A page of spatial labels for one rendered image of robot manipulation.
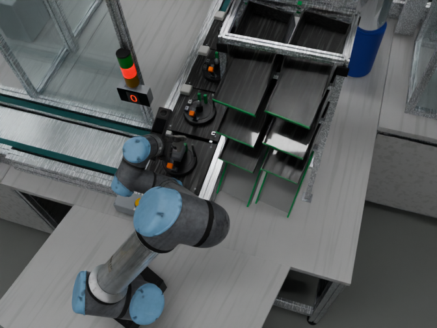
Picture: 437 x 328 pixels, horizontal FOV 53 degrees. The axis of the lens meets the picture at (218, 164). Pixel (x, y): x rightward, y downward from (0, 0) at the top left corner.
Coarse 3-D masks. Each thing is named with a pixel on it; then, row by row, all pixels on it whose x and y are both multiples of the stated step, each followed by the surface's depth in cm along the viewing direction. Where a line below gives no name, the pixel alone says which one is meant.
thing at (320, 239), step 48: (144, 0) 246; (192, 0) 244; (144, 48) 227; (384, 48) 219; (336, 144) 192; (48, 192) 187; (96, 192) 186; (336, 192) 181; (240, 240) 172; (288, 240) 171; (336, 240) 170
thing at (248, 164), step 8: (264, 128) 150; (264, 136) 150; (224, 144) 151; (232, 144) 152; (240, 144) 152; (256, 144) 150; (264, 144) 147; (224, 152) 153; (232, 152) 152; (240, 152) 151; (248, 152) 151; (256, 152) 150; (224, 160) 150; (232, 160) 152; (240, 160) 151; (248, 160) 150; (256, 160) 150; (240, 168) 149; (248, 168) 150
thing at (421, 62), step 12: (432, 12) 198; (432, 24) 192; (432, 36) 185; (420, 48) 206; (432, 48) 180; (420, 60) 199; (420, 72) 192; (432, 84) 181; (432, 96) 187; (420, 108) 195; (432, 108) 193
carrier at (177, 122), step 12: (180, 96) 196; (192, 96) 195; (204, 96) 186; (180, 108) 192; (204, 108) 189; (216, 108) 192; (180, 120) 189; (192, 120) 186; (204, 120) 186; (216, 120) 188; (180, 132) 186; (192, 132) 186; (204, 132) 185
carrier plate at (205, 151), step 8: (200, 144) 182; (208, 144) 182; (216, 144) 182; (200, 152) 181; (208, 152) 180; (160, 160) 180; (200, 160) 179; (208, 160) 178; (152, 168) 178; (160, 168) 178; (200, 168) 177; (208, 168) 177; (168, 176) 176; (176, 176) 175; (184, 176) 175; (192, 176) 175; (200, 176) 175; (184, 184) 173; (192, 184) 173; (200, 184) 173; (192, 192) 172
